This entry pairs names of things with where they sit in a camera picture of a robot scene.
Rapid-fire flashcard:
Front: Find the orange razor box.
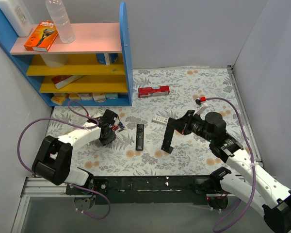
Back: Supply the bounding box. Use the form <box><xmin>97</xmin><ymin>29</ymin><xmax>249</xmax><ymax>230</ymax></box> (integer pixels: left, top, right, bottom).
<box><xmin>24</xmin><ymin>20</ymin><xmax>58</xmax><ymax>52</ymax></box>

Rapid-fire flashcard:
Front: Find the clear plastic water bottle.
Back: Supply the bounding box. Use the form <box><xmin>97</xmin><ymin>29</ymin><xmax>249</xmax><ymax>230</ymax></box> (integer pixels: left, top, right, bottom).
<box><xmin>46</xmin><ymin>0</ymin><xmax>76</xmax><ymax>43</ymax></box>

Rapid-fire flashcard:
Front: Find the white cylinder container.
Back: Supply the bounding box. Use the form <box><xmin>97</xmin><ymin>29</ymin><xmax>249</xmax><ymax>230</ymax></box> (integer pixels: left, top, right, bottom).
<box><xmin>40</xmin><ymin>54</ymin><xmax>68</xmax><ymax>68</ymax></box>

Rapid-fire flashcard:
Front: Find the floral patterned table mat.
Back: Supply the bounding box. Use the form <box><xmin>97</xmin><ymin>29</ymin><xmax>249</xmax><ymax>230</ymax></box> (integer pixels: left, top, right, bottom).
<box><xmin>35</xmin><ymin>68</ymin><xmax>264</xmax><ymax>177</ymax></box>

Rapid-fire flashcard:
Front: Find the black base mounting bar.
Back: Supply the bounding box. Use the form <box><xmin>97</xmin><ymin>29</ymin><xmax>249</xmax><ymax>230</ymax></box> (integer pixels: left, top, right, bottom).
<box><xmin>65</xmin><ymin>175</ymin><xmax>228</xmax><ymax>209</ymax></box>

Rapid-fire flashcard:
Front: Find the red rectangular box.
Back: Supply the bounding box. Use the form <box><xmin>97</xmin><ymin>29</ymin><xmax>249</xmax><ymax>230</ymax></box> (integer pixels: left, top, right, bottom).
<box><xmin>138</xmin><ymin>85</ymin><xmax>170</xmax><ymax>98</ymax></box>

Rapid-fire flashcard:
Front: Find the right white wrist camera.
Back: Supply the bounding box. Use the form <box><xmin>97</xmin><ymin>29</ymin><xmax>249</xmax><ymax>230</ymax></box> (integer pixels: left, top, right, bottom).
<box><xmin>194</xmin><ymin>97</ymin><xmax>208</xmax><ymax>116</ymax></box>

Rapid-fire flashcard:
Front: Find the white air conditioner remote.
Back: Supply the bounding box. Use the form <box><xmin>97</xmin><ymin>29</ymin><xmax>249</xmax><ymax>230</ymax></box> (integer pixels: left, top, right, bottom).
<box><xmin>152</xmin><ymin>115</ymin><xmax>168</xmax><ymax>126</ymax></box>

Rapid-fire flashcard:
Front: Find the black slim remote control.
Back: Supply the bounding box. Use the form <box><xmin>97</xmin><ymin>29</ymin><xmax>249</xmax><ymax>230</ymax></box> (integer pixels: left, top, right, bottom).
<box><xmin>135</xmin><ymin>124</ymin><xmax>144</xmax><ymax>151</ymax></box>

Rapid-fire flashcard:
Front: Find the white red small box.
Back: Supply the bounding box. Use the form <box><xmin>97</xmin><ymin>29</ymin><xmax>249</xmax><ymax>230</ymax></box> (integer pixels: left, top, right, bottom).
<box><xmin>92</xmin><ymin>93</ymin><xmax>106</xmax><ymax>103</ymax></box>

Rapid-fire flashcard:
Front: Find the blue white small box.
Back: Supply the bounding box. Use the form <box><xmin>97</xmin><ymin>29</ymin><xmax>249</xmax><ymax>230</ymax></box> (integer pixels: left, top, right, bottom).
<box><xmin>105</xmin><ymin>93</ymin><xmax>118</xmax><ymax>100</ymax></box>

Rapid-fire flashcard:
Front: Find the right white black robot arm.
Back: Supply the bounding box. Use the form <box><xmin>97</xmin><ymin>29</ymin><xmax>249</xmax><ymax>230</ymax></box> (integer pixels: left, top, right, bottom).
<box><xmin>161</xmin><ymin>110</ymin><xmax>291</xmax><ymax>233</ymax></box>

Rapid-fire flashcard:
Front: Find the orange yellow small box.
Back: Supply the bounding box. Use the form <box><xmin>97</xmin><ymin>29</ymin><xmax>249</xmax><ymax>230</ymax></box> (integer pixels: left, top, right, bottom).
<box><xmin>50</xmin><ymin>93</ymin><xmax>69</xmax><ymax>106</ymax></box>

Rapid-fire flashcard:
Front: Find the yellow white small box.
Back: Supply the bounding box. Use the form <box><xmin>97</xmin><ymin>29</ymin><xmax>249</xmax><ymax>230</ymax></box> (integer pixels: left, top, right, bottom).
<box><xmin>68</xmin><ymin>93</ymin><xmax>81</xmax><ymax>100</ymax></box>

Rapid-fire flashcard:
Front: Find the red blue battery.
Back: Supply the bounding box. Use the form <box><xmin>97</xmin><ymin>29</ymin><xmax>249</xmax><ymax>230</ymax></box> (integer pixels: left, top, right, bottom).
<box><xmin>112</xmin><ymin>124</ymin><xmax>119</xmax><ymax>131</ymax></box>

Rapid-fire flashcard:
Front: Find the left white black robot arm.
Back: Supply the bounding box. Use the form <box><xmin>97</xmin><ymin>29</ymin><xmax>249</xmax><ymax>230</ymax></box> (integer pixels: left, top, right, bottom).
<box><xmin>32</xmin><ymin>109</ymin><xmax>118</xmax><ymax>194</ymax></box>

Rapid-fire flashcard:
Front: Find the red white flat box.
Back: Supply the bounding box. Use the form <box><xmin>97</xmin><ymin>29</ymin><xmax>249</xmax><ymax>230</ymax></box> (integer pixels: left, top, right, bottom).
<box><xmin>51</xmin><ymin>75</ymin><xmax>84</xmax><ymax>90</ymax></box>

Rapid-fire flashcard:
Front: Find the blue multicolour shelf unit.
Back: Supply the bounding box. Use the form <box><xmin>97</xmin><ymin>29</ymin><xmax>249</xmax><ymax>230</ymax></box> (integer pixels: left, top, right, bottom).
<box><xmin>0</xmin><ymin>2</ymin><xmax>133</xmax><ymax>107</ymax></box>

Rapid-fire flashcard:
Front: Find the white plastic bottle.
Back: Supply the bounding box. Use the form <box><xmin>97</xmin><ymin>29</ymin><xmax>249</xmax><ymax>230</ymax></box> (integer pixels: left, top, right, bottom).
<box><xmin>0</xmin><ymin>0</ymin><xmax>32</xmax><ymax>37</ymax></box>

